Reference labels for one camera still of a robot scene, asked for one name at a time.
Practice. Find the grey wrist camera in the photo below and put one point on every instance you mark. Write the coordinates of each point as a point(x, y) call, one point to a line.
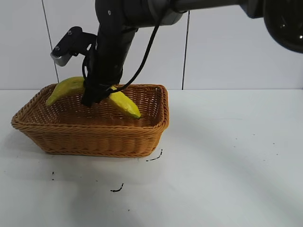
point(60, 59)

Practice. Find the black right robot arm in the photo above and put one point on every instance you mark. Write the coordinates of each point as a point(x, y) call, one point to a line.
point(142, 10)

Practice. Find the woven wicker basket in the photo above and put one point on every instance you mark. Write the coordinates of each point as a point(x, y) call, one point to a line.
point(94, 139)

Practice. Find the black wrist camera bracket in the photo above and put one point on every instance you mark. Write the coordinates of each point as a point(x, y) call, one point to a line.
point(75, 40)

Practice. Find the yellow banana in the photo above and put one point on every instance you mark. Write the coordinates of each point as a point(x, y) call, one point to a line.
point(66, 88)

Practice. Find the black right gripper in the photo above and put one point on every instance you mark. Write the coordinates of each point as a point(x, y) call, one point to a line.
point(110, 54)

